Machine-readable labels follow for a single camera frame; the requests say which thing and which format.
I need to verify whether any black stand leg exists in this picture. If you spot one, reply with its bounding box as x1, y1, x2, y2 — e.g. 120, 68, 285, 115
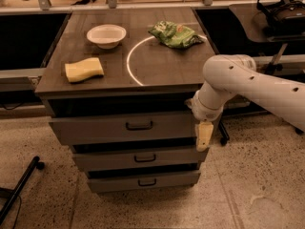
218, 121, 230, 146
0, 156, 45, 224

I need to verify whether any grey middle drawer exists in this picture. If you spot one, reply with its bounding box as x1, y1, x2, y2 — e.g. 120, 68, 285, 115
72, 145, 208, 172

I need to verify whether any dark side table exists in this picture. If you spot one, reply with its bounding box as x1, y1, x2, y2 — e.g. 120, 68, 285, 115
229, 4, 305, 43

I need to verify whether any yellow sponge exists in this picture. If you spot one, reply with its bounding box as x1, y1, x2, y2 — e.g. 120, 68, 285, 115
65, 57, 104, 83

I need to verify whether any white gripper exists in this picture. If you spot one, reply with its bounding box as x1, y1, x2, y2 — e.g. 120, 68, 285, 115
185, 91, 224, 152

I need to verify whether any black stand leg right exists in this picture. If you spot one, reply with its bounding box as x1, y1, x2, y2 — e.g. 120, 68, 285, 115
218, 121, 230, 146

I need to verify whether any white bowl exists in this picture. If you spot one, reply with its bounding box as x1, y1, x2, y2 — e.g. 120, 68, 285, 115
87, 24, 127, 50

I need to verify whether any grey drawer cabinet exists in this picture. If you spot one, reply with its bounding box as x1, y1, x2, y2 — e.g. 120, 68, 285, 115
36, 8, 214, 180

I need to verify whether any black stand leg left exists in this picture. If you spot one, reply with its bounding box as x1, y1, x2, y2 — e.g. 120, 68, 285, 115
0, 156, 45, 224

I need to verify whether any green chip bag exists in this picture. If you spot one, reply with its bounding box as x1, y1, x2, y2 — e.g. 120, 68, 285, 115
149, 21, 204, 49

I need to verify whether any grey drawer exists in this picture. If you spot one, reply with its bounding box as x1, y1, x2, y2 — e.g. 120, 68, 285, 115
50, 111, 196, 145
88, 170, 200, 194
72, 145, 208, 172

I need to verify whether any black headset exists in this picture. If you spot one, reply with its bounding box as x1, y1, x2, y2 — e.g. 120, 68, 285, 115
256, 0, 305, 34

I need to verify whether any grey bottom drawer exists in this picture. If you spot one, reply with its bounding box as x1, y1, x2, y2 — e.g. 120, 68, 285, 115
88, 170, 200, 194

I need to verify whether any grey top drawer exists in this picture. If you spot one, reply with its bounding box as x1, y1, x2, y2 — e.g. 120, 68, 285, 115
50, 111, 196, 145

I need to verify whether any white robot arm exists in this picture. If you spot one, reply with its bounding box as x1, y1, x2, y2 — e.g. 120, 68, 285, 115
186, 54, 305, 152

